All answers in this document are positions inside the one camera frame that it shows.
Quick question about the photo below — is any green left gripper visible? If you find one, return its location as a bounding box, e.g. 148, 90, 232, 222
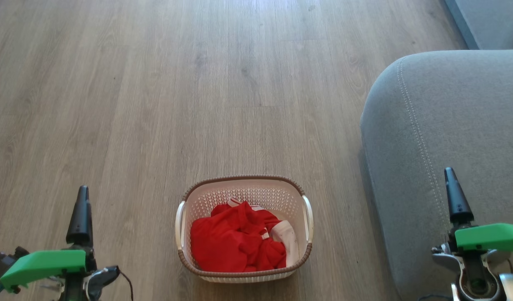
0, 186, 97, 301

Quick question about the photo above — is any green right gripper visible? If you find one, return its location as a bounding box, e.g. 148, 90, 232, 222
444, 167, 513, 278

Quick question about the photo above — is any red shirt with white trim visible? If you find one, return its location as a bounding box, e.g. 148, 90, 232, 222
190, 198, 300, 273

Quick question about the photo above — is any grey fabric sofa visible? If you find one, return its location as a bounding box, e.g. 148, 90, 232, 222
360, 49, 513, 301

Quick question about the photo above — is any white laundry basket brown rim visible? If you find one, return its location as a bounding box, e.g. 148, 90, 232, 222
175, 175, 314, 283

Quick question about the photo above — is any grey blue furniture panel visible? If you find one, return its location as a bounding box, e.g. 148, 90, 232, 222
444, 0, 513, 50

